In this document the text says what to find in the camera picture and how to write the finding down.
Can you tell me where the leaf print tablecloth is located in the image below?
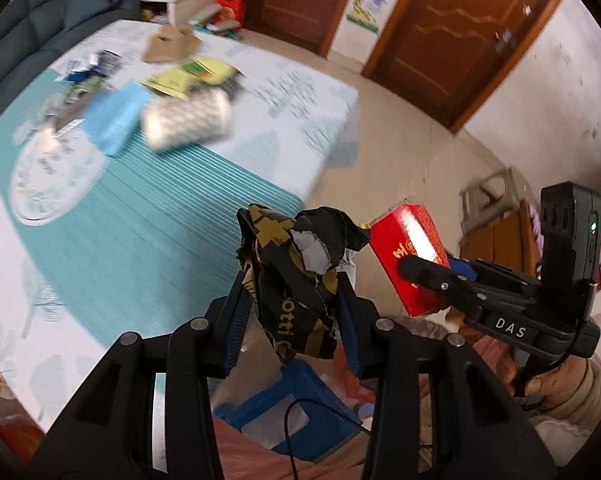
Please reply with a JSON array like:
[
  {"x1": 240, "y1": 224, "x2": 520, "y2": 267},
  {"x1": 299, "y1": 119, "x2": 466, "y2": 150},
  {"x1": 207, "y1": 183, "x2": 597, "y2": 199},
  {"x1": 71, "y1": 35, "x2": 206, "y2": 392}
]
[{"x1": 0, "y1": 19, "x2": 358, "y2": 433}]

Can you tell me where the blue plastic stool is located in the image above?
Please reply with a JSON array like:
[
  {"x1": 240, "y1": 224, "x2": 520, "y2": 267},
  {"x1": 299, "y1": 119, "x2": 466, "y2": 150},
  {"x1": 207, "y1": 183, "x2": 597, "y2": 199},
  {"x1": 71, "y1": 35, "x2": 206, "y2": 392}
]
[{"x1": 213, "y1": 360, "x2": 366, "y2": 463}]

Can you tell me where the person's right hand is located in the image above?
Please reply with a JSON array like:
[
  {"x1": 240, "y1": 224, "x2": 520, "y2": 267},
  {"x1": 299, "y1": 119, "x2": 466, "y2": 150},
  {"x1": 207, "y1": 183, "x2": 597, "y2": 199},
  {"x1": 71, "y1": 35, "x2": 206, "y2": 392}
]
[{"x1": 523, "y1": 357, "x2": 598, "y2": 413}]

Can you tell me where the small red box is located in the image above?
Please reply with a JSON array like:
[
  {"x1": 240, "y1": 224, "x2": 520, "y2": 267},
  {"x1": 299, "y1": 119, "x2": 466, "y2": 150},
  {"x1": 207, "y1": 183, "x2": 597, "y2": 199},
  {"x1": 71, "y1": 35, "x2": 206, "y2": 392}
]
[{"x1": 369, "y1": 203, "x2": 451, "y2": 318}]

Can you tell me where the white cabinet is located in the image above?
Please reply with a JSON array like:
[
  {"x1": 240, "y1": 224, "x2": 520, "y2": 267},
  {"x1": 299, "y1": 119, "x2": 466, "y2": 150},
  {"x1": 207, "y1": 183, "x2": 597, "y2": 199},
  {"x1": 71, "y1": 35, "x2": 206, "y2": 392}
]
[{"x1": 140, "y1": 0, "x2": 221, "y2": 23}]

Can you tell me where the person's right forearm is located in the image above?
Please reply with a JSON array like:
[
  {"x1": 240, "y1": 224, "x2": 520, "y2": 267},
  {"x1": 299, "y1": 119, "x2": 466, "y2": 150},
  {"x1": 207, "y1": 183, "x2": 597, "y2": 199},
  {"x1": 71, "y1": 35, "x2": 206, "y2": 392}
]
[{"x1": 530, "y1": 355, "x2": 601, "y2": 466}]

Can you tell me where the red gift bag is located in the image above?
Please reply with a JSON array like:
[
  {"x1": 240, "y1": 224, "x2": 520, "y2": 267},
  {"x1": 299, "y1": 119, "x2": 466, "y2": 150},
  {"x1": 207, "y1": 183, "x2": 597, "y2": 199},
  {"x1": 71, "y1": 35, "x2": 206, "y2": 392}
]
[{"x1": 215, "y1": 0, "x2": 245, "y2": 23}]

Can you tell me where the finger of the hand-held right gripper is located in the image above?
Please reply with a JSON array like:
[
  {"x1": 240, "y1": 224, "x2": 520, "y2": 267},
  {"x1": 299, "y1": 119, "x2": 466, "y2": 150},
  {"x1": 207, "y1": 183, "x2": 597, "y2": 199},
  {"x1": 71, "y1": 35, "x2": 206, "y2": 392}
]
[
  {"x1": 397, "y1": 254, "x2": 482, "y2": 309},
  {"x1": 450, "y1": 258, "x2": 539, "y2": 287}
]

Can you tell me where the blue face mask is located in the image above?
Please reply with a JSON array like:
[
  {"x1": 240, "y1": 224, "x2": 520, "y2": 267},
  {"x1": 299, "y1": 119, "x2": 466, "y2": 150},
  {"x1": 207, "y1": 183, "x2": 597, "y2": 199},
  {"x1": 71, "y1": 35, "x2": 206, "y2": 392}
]
[{"x1": 83, "y1": 80, "x2": 151, "y2": 157}]

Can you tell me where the brown cardboard cup carrier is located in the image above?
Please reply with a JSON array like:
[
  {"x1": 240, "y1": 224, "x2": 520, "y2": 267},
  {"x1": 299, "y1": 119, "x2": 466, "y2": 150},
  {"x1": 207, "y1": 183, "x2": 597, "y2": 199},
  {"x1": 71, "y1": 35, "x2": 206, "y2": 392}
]
[{"x1": 141, "y1": 25, "x2": 204, "y2": 64}]

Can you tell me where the blue white milk carton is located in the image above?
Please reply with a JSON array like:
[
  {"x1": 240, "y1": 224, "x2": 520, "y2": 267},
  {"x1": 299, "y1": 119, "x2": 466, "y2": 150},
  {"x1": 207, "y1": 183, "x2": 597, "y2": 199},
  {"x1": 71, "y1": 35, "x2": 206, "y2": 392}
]
[{"x1": 63, "y1": 50, "x2": 124, "y2": 83}]

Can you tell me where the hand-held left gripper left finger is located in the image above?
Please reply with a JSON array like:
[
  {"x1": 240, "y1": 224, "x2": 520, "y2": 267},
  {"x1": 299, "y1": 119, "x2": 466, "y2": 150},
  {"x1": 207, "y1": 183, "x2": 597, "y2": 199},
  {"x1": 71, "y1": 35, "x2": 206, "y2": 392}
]
[{"x1": 30, "y1": 270, "x2": 256, "y2": 480}]

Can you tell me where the yellow green packet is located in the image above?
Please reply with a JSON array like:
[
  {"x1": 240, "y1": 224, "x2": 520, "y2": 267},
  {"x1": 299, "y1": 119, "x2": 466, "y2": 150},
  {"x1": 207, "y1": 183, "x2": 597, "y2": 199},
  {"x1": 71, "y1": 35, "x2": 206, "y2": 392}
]
[{"x1": 141, "y1": 56, "x2": 238, "y2": 101}]

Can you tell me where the black gold wrapper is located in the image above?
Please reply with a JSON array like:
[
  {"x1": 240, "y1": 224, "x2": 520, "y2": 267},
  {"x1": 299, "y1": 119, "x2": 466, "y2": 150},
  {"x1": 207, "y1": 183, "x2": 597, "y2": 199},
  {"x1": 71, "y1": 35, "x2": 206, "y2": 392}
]
[{"x1": 236, "y1": 204, "x2": 371, "y2": 366}]

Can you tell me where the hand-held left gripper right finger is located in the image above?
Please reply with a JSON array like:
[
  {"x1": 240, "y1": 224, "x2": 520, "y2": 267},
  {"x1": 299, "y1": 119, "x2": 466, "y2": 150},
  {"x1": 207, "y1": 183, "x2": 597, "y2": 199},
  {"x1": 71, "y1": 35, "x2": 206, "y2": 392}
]
[{"x1": 335, "y1": 277, "x2": 556, "y2": 480}]

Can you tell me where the dark blue cushion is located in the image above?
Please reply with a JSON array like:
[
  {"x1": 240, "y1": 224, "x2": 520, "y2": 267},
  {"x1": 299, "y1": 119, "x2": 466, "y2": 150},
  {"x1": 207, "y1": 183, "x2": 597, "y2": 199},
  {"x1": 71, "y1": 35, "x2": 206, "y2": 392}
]
[{"x1": 63, "y1": 0, "x2": 136, "y2": 31}]

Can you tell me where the silver plastic wrapper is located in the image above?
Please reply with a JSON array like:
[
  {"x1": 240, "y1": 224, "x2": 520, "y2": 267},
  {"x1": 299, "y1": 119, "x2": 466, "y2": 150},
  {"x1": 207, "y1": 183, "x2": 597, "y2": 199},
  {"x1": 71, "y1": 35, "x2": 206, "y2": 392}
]
[{"x1": 43, "y1": 91, "x2": 98, "y2": 133}]

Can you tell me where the black cable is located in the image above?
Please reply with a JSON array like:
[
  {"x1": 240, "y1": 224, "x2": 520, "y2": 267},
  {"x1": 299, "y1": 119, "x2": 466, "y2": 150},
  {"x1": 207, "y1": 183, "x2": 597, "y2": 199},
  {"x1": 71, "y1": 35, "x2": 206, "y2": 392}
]
[{"x1": 283, "y1": 399, "x2": 381, "y2": 480}]

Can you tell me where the wooden cabinet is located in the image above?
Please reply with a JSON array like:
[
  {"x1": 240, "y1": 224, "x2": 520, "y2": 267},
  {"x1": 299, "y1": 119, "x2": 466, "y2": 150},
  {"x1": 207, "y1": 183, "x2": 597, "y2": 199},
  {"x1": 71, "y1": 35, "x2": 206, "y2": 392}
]
[{"x1": 460, "y1": 200, "x2": 546, "y2": 281}]

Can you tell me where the grey plastic stool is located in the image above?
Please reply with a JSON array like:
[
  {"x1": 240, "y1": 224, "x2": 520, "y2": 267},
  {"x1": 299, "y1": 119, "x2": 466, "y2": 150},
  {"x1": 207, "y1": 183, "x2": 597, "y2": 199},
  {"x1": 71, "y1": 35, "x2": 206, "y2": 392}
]
[{"x1": 459, "y1": 169, "x2": 522, "y2": 241}]

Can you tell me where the white patterned plate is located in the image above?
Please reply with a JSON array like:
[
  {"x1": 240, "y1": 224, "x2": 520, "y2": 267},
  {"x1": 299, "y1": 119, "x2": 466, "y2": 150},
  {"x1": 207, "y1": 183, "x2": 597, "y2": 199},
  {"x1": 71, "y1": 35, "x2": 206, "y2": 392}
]
[{"x1": 9, "y1": 130, "x2": 106, "y2": 226}]

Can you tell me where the dark blue sofa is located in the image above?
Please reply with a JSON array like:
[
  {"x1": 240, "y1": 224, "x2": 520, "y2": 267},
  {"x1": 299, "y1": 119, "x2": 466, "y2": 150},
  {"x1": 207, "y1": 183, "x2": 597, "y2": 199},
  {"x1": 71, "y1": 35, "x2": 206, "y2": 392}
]
[{"x1": 0, "y1": 0, "x2": 146, "y2": 126}]

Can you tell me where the grey checked paper cup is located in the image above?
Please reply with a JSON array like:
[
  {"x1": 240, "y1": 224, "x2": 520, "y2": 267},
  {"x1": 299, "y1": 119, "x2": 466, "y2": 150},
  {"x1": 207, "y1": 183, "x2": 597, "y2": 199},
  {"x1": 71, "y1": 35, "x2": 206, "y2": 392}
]
[{"x1": 141, "y1": 87, "x2": 234, "y2": 153}]

